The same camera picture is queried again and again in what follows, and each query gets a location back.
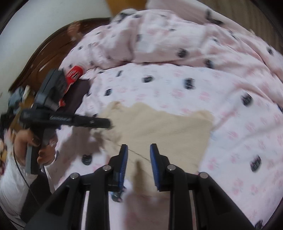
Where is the red printed clothing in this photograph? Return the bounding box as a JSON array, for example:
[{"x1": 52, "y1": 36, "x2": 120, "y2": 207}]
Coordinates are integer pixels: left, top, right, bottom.
[{"x1": 60, "y1": 65, "x2": 85, "y2": 107}]

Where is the black cable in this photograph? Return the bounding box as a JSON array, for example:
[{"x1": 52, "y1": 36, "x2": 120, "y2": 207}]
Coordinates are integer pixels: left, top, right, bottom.
[{"x1": 13, "y1": 146, "x2": 43, "y2": 209}]

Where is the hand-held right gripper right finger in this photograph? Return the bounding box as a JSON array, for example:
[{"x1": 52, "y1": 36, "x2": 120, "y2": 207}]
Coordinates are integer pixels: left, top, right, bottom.
[{"x1": 150, "y1": 143, "x2": 255, "y2": 230}]

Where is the pink cat print quilt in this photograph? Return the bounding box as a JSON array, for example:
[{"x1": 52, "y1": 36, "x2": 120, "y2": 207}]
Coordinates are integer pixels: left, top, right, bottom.
[{"x1": 60, "y1": 9, "x2": 283, "y2": 107}]

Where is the dark wooden headboard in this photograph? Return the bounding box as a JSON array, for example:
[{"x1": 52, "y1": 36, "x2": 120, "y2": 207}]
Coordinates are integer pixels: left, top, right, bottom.
[{"x1": 9, "y1": 18, "x2": 111, "y2": 93}]

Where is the beige knit sweater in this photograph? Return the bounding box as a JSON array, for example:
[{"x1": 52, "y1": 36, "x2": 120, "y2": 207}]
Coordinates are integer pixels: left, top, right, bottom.
[{"x1": 97, "y1": 101, "x2": 215, "y2": 196}]

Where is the person's left hand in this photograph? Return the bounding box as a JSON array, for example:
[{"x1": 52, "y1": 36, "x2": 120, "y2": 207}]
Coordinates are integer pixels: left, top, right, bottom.
[{"x1": 14, "y1": 130, "x2": 57, "y2": 165}]

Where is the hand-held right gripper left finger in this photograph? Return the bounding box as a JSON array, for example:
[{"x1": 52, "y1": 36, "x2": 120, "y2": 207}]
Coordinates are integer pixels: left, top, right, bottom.
[{"x1": 27, "y1": 144, "x2": 129, "y2": 230}]

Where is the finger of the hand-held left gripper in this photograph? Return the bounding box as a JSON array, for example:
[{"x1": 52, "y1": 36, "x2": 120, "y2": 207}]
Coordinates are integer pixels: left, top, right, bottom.
[{"x1": 74, "y1": 115, "x2": 111, "y2": 130}]

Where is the blue grey clothing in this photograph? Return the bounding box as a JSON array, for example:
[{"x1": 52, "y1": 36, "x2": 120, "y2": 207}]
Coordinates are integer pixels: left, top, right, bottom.
[{"x1": 8, "y1": 87, "x2": 33, "y2": 107}]

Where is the dark purple clothing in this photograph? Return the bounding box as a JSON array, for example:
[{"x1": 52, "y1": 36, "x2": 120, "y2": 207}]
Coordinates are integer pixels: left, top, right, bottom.
[{"x1": 59, "y1": 80, "x2": 91, "y2": 117}]

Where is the orange wooden wardrobe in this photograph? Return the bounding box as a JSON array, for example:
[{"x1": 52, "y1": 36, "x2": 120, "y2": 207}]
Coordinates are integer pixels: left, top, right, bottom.
[{"x1": 106, "y1": 0, "x2": 148, "y2": 16}]

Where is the pink cat print bed sheet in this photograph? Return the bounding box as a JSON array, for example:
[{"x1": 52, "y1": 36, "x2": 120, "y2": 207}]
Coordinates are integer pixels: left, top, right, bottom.
[{"x1": 44, "y1": 63, "x2": 283, "y2": 230}]

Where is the tan plastic figure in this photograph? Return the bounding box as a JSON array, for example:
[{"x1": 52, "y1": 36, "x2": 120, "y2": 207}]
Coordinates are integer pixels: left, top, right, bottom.
[{"x1": 67, "y1": 22, "x2": 83, "y2": 41}]

